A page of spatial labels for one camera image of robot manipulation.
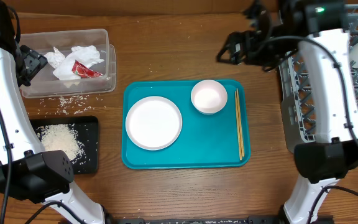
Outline grey dishwasher rack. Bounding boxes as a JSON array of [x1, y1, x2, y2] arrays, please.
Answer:
[[279, 4, 358, 152]]

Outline wooden chopstick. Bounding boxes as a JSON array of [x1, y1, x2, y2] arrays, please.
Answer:
[[234, 89, 243, 161], [238, 90, 245, 158]]

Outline clear plastic waste bin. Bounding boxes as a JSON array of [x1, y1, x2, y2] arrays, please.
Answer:
[[20, 29, 117, 98]]

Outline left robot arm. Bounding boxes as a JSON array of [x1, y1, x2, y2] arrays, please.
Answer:
[[0, 0, 112, 223]]

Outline white napkin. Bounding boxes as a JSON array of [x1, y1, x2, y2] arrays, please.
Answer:
[[44, 45, 104, 80]]

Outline large white plate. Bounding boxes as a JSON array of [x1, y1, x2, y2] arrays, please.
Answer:
[[125, 96, 183, 151]]

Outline teal serving tray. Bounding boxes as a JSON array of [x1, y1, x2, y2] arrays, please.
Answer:
[[121, 79, 251, 169]]

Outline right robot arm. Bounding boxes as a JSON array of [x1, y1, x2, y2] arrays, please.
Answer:
[[221, 1, 358, 223]]

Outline pile of white rice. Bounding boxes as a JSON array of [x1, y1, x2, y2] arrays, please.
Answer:
[[35, 124, 85, 162]]

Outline black rectangular tray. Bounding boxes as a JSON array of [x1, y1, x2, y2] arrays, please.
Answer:
[[30, 116, 99, 174]]

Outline red sauce packet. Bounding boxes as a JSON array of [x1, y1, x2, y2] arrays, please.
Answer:
[[72, 60, 103, 78]]

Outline pink saucer plate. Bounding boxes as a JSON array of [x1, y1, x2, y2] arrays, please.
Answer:
[[191, 80, 228, 114]]

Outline scattered rice grains on table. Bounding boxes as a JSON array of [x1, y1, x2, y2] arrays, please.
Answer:
[[36, 94, 106, 118]]

